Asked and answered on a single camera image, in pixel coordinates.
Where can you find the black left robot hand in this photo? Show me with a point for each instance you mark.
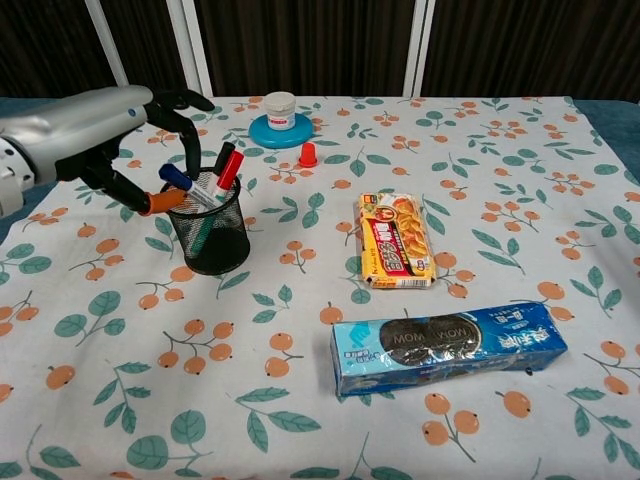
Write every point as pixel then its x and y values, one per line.
pixel 167 117

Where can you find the blue cap marker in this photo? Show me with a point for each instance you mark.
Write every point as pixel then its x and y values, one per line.
pixel 187 184

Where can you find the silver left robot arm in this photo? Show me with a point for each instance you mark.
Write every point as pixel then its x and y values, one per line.
pixel 65 132

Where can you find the black cap marker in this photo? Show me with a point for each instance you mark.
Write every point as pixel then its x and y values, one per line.
pixel 223 156

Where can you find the red cap marker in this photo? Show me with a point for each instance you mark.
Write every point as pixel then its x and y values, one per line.
pixel 227 172

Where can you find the black mesh pen holder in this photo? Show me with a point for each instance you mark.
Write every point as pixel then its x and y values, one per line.
pixel 215 242

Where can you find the blue round coaster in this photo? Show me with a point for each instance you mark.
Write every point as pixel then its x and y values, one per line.
pixel 260 134

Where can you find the white plastic jar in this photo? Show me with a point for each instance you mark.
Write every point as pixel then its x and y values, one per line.
pixel 280 112

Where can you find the small red cap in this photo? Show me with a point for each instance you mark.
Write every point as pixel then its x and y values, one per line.
pixel 307 155

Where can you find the floral print tablecloth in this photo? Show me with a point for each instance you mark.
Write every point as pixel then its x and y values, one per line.
pixel 320 310

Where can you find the yellow snack packet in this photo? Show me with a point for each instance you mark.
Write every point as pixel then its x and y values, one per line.
pixel 395 240

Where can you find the blue cookie package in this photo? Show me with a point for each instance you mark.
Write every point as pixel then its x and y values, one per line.
pixel 445 350

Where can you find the white double frame post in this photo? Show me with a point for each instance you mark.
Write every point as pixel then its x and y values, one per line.
pixel 192 47

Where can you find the white slanted frame post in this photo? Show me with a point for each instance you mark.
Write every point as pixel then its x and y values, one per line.
pixel 107 47

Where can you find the white upright frame post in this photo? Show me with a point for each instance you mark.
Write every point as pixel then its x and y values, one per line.
pixel 419 47

